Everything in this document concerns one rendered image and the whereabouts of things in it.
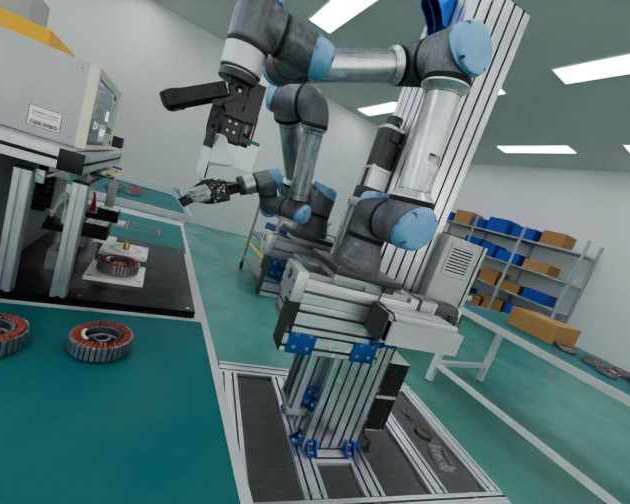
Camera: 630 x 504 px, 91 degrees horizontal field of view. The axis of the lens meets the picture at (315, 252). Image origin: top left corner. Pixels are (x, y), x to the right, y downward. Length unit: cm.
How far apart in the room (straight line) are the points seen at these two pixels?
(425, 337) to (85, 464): 78
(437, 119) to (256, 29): 45
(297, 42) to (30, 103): 64
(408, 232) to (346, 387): 78
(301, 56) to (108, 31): 604
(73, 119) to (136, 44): 561
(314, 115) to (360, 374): 100
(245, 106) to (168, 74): 588
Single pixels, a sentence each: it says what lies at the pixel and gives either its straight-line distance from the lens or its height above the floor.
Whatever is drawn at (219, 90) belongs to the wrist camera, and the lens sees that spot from 63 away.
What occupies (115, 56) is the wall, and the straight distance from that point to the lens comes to 655.
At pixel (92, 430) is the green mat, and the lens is 64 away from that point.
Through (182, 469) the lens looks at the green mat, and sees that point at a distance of 59.
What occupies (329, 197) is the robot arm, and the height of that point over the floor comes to 122.
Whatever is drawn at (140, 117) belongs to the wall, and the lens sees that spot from 641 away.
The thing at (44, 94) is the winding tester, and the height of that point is 121.
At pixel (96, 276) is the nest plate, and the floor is 78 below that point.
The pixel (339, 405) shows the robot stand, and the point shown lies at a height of 44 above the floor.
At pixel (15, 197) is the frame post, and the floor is 99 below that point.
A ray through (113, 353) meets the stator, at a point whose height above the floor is 77.
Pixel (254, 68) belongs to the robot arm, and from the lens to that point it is 64.
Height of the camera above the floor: 118
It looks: 9 degrees down
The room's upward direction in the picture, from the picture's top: 19 degrees clockwise
